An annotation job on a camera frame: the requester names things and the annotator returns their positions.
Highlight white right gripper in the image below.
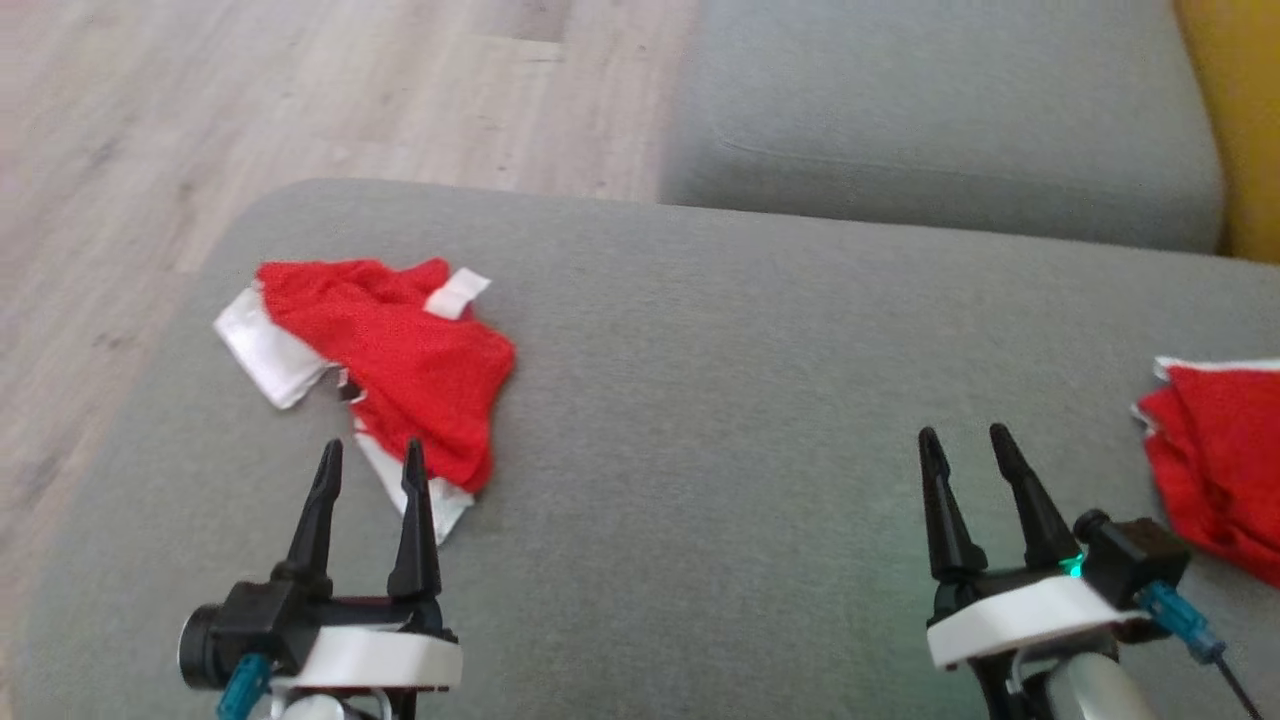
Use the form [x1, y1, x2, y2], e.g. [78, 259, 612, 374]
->
[918, 423, 1151, 671]

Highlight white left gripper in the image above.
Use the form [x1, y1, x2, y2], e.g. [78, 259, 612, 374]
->
[272, 438, 464, 691]

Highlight red Bulls jersey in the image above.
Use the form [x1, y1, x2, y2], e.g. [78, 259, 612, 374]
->
[213, 258, 517, 546]

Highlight red shorts with white stripe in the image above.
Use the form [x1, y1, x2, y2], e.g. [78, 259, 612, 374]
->
[1132, 356, 1280, 589]

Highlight large grey sofa seat cushion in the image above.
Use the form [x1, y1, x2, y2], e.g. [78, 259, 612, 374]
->
[20, 178, 1280, 720]

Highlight small grey sofa cushion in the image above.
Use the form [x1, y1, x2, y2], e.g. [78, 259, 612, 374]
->
[660, 0, 1227, 255]

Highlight yellow upholstered panel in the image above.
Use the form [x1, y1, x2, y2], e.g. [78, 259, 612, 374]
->
[1172, 0, 1280, 265]

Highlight left camera cable teal connector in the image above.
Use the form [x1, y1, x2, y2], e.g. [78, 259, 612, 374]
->
[216, 654, 274, 720]

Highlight camera cable teal connector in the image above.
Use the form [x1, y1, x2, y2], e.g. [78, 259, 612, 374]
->
[216, 654, 274, 720]
[1138, 582, 1265, 720]

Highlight right camera cable teal connector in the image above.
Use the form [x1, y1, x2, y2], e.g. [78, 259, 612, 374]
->
[1138, 582, 1265, 720]

